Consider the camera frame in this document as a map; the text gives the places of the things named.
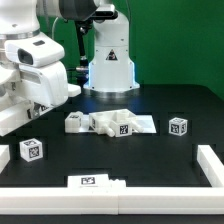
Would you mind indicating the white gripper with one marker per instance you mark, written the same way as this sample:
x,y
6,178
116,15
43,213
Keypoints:
x,y
47,85

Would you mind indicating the white chair seat part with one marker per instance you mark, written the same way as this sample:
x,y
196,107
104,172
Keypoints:
x,y
114,123

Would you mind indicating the white chair side plank front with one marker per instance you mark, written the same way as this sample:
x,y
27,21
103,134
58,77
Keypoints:
x,y
18,115

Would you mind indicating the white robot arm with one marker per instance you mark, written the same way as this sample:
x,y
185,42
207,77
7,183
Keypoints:
x,y
106,44

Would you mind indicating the white tagged cube left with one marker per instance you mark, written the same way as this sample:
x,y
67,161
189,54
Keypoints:
x,y
31,149

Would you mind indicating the white tagged cube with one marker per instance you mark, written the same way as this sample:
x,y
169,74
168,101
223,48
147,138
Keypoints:
x,y
31,149
178,126

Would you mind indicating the white paper tag sheet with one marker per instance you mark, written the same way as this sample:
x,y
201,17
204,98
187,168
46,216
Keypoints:
x,y
146,121

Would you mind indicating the white front fence bar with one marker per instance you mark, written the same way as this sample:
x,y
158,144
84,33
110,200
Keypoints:
x,y
112,201

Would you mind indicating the white tagged cube right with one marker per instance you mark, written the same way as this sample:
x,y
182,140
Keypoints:
x,y
178,126

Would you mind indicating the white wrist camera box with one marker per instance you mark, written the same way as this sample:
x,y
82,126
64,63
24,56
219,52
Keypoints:
x,y
37,51

